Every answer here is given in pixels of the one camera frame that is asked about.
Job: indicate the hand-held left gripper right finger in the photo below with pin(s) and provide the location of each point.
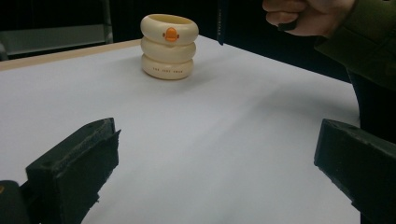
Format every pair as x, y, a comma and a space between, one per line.
361, 161

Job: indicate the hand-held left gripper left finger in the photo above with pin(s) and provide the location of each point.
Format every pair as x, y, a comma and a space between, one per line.
71, 174

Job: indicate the cream ringed cup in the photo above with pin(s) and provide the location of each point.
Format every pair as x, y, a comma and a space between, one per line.
168, 49

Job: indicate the wooden table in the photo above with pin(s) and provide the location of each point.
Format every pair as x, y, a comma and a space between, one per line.
62, 56

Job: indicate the white table sheet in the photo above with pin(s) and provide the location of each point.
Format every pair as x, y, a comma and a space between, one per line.
193, 130

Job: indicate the grey metal desk frame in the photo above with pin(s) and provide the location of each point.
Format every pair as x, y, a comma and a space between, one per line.
53, 39

